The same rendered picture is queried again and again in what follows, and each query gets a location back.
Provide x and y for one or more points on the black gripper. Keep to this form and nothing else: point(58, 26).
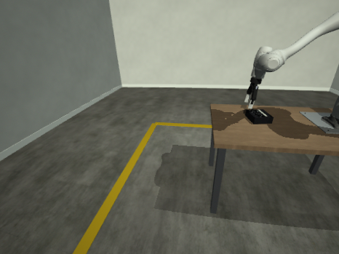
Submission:
point(253, 88)

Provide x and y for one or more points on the black lighting desk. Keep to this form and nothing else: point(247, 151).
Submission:
point(259, 116)

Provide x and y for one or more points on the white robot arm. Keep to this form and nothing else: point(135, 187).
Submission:
point(270, 60)

